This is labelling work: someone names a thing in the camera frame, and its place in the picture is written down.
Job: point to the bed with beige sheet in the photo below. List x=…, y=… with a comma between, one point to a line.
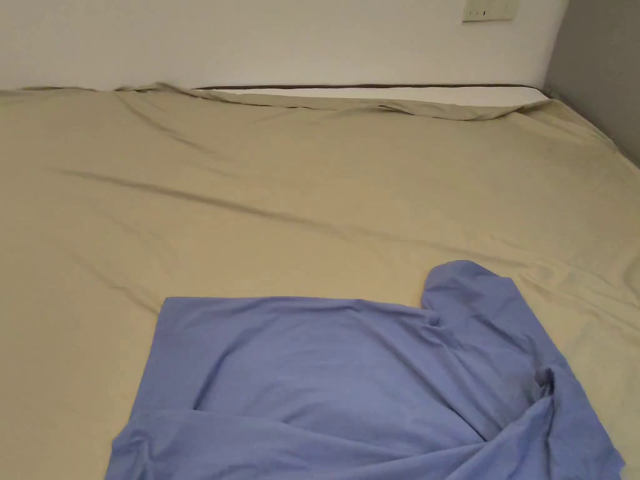
x=280, y=200

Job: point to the blue shirt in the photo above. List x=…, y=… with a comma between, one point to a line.
x=325, y=380

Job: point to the beige wall switch plate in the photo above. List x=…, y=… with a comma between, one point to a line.
x=487, y=10

